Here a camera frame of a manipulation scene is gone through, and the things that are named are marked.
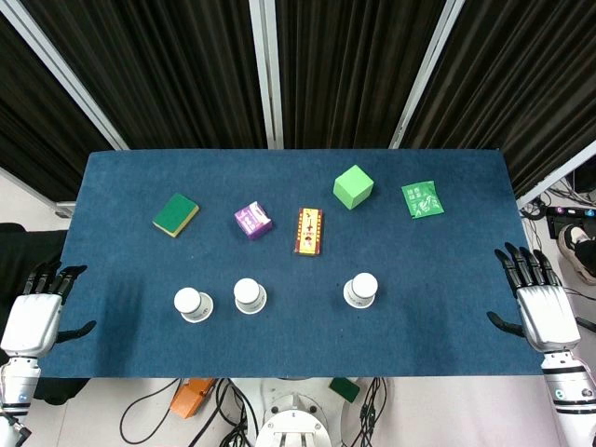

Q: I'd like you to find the purple tissue pack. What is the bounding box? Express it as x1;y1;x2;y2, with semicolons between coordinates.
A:
233;200;274;241

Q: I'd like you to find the white frame bar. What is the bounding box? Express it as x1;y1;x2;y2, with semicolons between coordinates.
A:
516;151;596;210

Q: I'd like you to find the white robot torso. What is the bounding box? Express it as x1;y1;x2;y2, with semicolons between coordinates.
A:
254;377;348;447

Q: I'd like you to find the dark green block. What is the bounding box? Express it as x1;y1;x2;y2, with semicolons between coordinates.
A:
328;377;361;404

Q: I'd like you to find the green yellow sponge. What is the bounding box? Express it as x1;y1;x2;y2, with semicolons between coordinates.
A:
152;193;200;238

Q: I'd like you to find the black power strip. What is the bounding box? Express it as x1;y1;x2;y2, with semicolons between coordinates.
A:
545;207;596;239

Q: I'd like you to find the blue table cloth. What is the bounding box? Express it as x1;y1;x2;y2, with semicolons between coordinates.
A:
39;148;546;379

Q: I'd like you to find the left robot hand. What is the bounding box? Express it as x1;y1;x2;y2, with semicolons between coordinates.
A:
0;262;98;359

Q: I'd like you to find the orange device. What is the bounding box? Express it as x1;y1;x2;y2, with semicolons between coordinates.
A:
169;377;218;419

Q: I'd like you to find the white paper cup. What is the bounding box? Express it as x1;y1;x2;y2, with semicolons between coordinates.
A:
173;287;215;323
233;278;268;316
343;272;379;310

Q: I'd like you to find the black cable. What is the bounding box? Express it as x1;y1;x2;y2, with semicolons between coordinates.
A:
346;377;388;447
200;377;258;447
119;377;183;446

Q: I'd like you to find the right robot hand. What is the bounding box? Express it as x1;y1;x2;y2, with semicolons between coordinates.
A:
486;241;583;358

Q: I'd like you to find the white frame post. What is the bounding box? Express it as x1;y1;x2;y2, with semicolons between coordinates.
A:
388;0;467;150
0;0;130;152
248;0;285;150

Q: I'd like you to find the black white shoe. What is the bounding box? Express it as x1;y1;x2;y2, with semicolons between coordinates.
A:
557;223;596;286

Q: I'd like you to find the red yellow box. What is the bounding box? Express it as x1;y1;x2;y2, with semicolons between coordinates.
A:
292;207;325;257

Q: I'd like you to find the black pleated curtain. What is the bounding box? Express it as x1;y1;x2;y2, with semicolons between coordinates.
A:
0;0;596;202

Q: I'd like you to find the green foam cube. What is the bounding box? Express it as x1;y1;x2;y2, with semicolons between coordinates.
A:
332;164;375;210

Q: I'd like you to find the green sachet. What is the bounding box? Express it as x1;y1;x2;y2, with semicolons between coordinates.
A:
400;180;445;219

